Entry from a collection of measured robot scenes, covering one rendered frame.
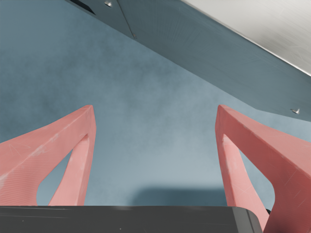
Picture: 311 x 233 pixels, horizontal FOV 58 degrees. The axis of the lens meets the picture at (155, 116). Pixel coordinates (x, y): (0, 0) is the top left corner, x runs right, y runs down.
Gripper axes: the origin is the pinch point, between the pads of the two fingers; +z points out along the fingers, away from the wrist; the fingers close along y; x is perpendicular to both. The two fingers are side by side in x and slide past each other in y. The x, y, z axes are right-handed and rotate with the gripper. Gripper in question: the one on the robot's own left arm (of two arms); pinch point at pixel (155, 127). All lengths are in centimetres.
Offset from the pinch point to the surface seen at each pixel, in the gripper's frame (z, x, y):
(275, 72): 28.7, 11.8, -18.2
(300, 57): 15.0, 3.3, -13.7
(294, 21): 16.6, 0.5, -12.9
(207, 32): 31.5, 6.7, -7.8
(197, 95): 90, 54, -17
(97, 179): 72, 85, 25
